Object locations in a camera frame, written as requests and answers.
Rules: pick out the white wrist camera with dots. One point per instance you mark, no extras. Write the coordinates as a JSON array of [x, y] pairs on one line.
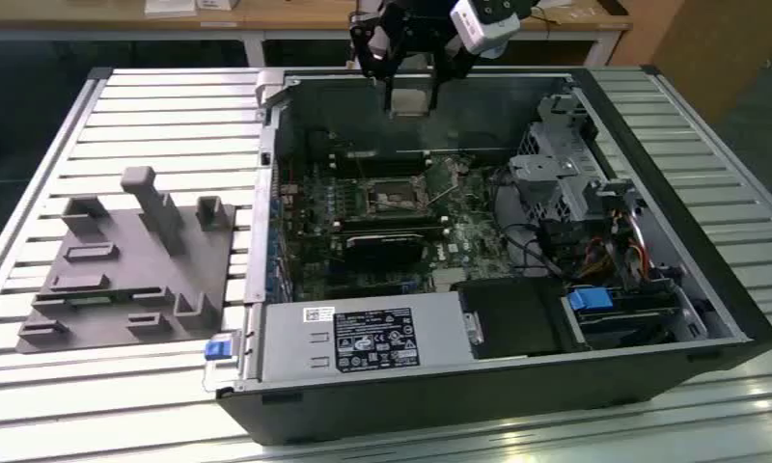
[[486, 29]]

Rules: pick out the grey parts rack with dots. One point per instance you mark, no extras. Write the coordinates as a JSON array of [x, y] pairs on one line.
[[135, 289]]

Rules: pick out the wooden desk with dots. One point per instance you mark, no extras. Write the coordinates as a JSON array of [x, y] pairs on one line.
[[103, 21]]

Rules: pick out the grey box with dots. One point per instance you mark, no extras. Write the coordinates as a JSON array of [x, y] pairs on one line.
[[218, 4]]

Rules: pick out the wooden cabinet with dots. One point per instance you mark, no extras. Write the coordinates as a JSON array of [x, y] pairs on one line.
[[714, 48]]

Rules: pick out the blue case latch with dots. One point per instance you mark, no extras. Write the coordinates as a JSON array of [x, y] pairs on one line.
[[222, 348]]

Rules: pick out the black RAM stick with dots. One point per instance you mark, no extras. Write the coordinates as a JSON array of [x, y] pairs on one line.
[[386, 222]]

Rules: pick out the white box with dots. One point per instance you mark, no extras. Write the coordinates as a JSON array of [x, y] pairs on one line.
[[171, 8]]

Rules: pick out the small silver heatsink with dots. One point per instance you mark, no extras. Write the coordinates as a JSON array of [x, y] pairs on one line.
[[446, 280]]

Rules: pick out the silver CPU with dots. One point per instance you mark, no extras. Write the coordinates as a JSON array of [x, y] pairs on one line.
[[413, 103]]

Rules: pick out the black plastic bay cover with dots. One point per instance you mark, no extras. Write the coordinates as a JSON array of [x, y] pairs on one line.
[[515, 318]]

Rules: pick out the hard disk in blue carrier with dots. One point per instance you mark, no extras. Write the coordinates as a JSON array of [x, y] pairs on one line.
[[589, 300]]

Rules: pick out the green RAM stick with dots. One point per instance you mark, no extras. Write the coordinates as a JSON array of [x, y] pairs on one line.
[[96, 300]]

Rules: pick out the CPU socket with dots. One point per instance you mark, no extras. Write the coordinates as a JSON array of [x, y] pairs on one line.
[[393, 198]]

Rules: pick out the green motherboard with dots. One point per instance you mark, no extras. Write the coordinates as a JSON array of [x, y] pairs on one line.
[[477, 231]]

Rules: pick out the silver power supply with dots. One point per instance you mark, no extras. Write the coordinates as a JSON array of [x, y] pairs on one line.
[[296, 347]]

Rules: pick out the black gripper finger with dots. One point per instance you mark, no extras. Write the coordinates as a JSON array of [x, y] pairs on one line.
[[376, 62], [454, 65]]

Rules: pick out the black PC case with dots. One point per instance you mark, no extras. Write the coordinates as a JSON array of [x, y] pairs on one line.
[[425, 410]]

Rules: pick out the silver metal drive cage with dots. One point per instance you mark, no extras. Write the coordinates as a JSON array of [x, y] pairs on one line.
[[554, 193]]

